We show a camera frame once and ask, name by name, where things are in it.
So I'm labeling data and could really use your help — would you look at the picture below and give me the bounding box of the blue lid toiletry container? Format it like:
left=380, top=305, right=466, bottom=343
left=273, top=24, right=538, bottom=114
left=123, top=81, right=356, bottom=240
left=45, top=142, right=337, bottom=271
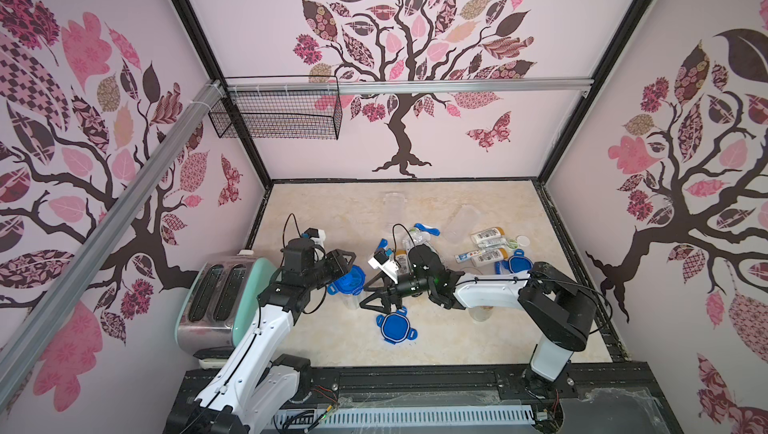
left=326, top=265, right=366, bottom=310
left=383, top=192, right=407, bottom=226
left=444, top=204, right=482, bottom=244

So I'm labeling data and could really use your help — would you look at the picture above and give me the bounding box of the mint green silver toaster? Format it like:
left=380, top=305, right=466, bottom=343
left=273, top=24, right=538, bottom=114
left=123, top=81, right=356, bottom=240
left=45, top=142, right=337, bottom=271
left=175, top=251, right=277, bottom=369

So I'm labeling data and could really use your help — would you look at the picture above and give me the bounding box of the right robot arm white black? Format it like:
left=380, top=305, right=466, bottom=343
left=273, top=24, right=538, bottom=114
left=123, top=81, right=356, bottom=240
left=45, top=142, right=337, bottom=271
left=359, top=245, right=602, bottom=383

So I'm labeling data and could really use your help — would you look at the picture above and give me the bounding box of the aluminium rail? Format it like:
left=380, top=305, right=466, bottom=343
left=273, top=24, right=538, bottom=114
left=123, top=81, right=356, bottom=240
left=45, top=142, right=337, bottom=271
left=227, top=78, right=593, bottom=96
left=1, top=80, right=226, bottom=408

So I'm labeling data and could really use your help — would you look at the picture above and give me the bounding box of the clear plastic toiletry bag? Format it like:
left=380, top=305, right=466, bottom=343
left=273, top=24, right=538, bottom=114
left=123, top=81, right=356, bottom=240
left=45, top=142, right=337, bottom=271
left=402, top=228, right=431, bottom=251

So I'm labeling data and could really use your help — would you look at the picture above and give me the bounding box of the back aluminium rail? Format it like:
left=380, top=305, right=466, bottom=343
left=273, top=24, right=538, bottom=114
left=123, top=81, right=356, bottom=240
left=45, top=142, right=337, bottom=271
left=227, top=78, right=593, bottom=96

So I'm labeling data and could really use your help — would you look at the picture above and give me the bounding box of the white slotted cable duct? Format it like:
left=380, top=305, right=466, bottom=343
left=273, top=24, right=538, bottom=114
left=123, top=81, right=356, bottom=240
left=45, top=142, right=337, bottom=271
left=268, top=405, right=537, bottom=432

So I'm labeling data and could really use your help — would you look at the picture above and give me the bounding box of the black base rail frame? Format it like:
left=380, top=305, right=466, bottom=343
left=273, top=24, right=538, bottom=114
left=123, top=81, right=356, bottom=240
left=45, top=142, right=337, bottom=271
left=163, top=361, right=685, bottom=434

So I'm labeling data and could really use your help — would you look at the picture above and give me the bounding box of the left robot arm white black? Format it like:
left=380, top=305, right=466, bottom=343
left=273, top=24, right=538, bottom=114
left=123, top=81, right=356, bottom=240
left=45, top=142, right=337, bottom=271
left=163, top=235, right=356, bottom=433

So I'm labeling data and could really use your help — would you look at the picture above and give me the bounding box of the left aluminium rail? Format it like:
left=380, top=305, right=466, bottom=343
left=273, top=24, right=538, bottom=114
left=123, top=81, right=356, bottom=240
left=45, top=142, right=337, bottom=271
left=1, top=80, right=226, bottom=408

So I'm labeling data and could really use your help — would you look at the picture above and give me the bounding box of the white toothpaste tube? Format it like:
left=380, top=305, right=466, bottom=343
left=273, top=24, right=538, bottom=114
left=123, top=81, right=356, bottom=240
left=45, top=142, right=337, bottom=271
left=455, top=247, right=484, bottom=263

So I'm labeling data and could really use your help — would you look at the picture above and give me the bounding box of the small white round cap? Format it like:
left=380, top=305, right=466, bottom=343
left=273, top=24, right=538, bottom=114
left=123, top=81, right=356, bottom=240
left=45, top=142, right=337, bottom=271
left=516, top=235, right=531, bottom=248

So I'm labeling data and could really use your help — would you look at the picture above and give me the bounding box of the black wire basket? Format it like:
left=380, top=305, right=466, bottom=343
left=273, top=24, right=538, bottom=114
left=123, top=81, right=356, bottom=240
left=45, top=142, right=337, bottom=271
left=208, top=74, right=343, bottom=140

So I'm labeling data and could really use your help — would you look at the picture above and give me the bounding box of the small corked glass jar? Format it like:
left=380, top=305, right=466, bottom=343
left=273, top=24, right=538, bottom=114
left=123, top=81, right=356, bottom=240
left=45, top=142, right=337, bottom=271
left=468, top=306, right=493, bottom=323

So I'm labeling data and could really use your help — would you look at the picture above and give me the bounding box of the detached blue container lid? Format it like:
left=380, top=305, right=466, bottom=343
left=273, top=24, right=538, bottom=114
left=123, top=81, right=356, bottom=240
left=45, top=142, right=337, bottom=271
left=494, top=249, right=533, bottom=274

